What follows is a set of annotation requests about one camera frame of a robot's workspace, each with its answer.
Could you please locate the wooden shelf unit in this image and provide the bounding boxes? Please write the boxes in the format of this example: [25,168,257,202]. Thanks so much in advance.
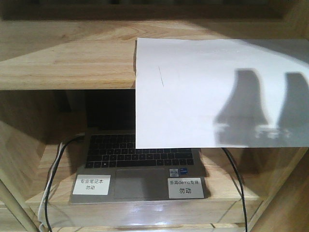
[0,0,309,232]

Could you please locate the white label right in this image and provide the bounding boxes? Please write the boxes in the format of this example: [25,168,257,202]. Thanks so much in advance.
[168,178,204,199]

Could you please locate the white paper sheets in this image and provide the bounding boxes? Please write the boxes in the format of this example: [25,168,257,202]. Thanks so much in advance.
[136,38,309,148]

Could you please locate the white label left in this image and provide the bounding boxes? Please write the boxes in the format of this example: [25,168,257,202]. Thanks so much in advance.
[72,174,111,195]

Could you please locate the white label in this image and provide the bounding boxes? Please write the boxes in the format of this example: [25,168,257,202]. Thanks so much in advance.
[72,174,111,195]
[168,178,204,199]

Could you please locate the black cable left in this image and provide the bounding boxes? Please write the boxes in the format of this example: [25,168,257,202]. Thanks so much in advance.
[44,136,85,232]

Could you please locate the black cable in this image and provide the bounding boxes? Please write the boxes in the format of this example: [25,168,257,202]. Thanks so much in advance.
[222,147,249,232]
[44,136,85,232]

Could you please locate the silver laptop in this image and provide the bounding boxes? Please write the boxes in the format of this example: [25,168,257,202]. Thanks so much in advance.
[68,128,209,205]

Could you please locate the white braided cable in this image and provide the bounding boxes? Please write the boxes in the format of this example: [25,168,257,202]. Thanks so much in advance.
[38,132,85,230]

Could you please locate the black cable right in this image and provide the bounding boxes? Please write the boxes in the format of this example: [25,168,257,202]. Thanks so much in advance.
[222,147,249,232]

